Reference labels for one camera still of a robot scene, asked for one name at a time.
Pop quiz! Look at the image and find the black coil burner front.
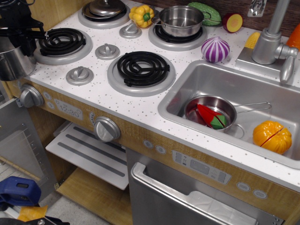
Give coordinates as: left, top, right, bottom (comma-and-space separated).
117, 51, 171, 87

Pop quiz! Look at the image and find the silver oven knob right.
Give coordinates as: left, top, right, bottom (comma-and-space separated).
94, 116, 120, 142

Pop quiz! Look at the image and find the silver oven knob left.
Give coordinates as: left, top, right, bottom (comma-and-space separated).
20, 84, 44, 108

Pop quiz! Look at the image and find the silver stovetop knob front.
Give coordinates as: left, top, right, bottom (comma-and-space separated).
66, 66, 94, 86

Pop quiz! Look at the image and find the silver dishwasher door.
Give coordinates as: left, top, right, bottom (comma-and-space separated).
126, 149, 284, 225

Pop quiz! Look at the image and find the open oven door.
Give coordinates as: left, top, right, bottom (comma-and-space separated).
0, 99, 57, 203

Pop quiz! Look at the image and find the orange toy carrot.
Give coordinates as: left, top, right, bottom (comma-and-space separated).
286, 24, 300, 50

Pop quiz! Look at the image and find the yellow toy corn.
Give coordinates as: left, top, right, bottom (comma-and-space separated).
245, 32, 260, 49

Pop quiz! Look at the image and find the purple toy onion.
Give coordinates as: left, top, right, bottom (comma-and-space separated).
201, 37, 230, 63

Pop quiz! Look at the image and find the orange toy pumpkin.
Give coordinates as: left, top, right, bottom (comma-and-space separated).
253, 120, 293, 155

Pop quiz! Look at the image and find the silver stovetop knob back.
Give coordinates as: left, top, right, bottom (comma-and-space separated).
119, 22, 142, 39

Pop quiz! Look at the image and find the red toy chili pepper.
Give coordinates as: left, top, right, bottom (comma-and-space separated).
197, 104, 226, 129

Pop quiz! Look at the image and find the silver sink basin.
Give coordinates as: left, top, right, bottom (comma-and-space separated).
158, 60, 300, 169

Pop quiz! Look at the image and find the tall steel pot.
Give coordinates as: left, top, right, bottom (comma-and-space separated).
0, 46, 37, 81

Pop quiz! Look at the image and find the black coil burner left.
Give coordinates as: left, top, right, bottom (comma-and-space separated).
38, 28, 86, 56

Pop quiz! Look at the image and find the yellow toy bell pepper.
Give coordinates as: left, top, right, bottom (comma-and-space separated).
129, 5, 155, 28

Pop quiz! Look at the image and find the steel pot lid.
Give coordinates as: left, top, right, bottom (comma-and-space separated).
89, 0, 125, 16

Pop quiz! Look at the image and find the blue clamp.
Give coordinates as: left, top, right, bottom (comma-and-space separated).
0, 176, 42, 208

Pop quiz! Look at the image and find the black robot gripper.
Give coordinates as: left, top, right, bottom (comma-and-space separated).
0, 0, 49, 56

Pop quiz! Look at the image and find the white oven rack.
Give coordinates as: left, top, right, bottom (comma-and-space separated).
46, 123, 128, 190

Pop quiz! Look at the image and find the silver stovetop knob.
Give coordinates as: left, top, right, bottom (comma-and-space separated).
95, 43, 120, 60
119, 22, 142, 39
66, 66, 94, 86

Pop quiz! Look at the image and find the shallow steel pot with handles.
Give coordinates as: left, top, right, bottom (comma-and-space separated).
151, 6, 211, 38

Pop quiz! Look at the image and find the silver wall hook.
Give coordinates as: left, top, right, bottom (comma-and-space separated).
247, 0, 267, 17

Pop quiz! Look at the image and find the black coil burner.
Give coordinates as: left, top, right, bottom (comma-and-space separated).
154, 25, 203, 44
117, 51, 171, 87
38, 28, 86, 56

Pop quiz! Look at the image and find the red toy fruit half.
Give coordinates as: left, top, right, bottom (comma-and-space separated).
222, 13, 243, 33

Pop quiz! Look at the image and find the silver oven knob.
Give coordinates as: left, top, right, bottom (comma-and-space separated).
20, 84, 44, 108
94, 116, 120, 142

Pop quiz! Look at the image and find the green toy cucumber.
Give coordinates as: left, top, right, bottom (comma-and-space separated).
188, 2, 222, 26

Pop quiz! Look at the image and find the black coil burner back right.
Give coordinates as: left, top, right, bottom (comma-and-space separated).
154, 25, 203, 44

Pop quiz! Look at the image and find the silver stovetop knob middle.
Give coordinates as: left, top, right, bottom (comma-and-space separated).
95, 43, 120, 60

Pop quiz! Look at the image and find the small steel saucepan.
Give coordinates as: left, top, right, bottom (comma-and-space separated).
184, 95, 272, 133

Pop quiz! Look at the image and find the silver toy faucet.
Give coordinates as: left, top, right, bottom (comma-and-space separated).
235, 0, 299, 84

